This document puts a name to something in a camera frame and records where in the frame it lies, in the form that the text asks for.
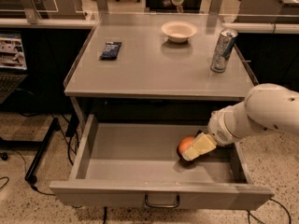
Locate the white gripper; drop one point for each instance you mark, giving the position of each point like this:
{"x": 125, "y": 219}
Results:
{"x": 219, "y": 130}

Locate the orange fruit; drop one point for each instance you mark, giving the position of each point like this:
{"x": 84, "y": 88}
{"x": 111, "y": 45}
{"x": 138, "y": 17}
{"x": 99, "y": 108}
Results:
{"x": 184, "y": 143}

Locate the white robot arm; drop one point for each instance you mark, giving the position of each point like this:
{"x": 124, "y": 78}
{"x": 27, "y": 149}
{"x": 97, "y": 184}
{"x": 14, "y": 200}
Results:
{"x": 266, "y": 108}

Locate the metal drawer handle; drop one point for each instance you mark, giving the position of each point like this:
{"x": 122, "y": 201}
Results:
{"x": 166, "y": 201}

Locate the grey cabinet counter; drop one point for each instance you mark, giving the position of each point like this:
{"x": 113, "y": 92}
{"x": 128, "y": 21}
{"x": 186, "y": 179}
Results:
{"x": 149, "y": 66}

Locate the dark blue snack packet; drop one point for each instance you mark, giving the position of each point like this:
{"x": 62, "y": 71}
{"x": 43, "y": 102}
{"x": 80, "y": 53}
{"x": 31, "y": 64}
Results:
{"x": 110, "y": 51}

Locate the grey open drawer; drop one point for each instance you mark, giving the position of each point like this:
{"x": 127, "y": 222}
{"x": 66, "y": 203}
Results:
{"x": 118, "y": 164}

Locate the black desk leg frame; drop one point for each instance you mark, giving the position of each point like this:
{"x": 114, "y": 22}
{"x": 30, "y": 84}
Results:
{"x": 40, "y": 147}

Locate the silver energy drink can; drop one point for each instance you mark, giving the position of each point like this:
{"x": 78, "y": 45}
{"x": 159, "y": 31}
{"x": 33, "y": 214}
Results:
{"x": 223, "y": 49}

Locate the laptop with lit screen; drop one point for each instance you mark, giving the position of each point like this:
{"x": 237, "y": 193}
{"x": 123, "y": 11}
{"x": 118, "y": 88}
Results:
{"x": 13, "y": 68}

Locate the white paper bowl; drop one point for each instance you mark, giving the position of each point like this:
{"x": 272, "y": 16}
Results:
{"x": 179, "y": 31}

